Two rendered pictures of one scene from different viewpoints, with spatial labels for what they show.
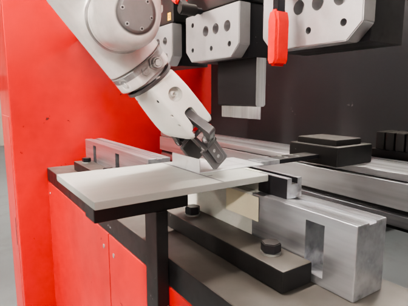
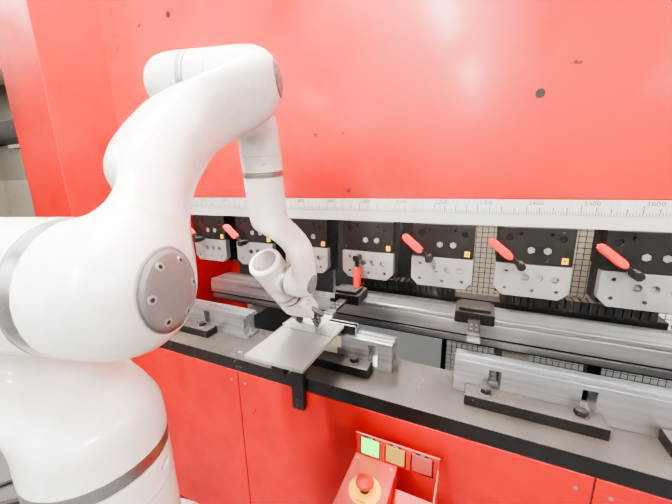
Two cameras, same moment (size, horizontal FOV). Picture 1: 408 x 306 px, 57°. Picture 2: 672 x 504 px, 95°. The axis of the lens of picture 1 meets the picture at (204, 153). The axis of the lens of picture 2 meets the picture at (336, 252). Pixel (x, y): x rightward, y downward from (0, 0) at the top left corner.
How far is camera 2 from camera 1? 0.56 m
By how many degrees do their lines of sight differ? 31
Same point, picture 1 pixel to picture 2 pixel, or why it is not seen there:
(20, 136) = not seen: hidden behind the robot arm
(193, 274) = (325, 382)
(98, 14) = (297, 289)
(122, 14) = (309, 287)
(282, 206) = (355, 340)
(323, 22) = (375, 271)
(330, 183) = (351, 310)
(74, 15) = (272, 282)
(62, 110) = not seen: hidden behind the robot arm
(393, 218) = (383, 324)
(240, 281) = (346, 379)
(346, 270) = (388, 362)
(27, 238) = not seen: hidden behind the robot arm
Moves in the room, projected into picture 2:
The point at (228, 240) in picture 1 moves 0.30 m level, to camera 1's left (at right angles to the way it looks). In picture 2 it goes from (332, 360) to (233, 396)
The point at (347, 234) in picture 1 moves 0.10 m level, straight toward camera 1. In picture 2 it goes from (387, 349) to (400, 368)
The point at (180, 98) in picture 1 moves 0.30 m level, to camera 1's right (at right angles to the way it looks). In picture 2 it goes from (308, 302) to (388, 283)
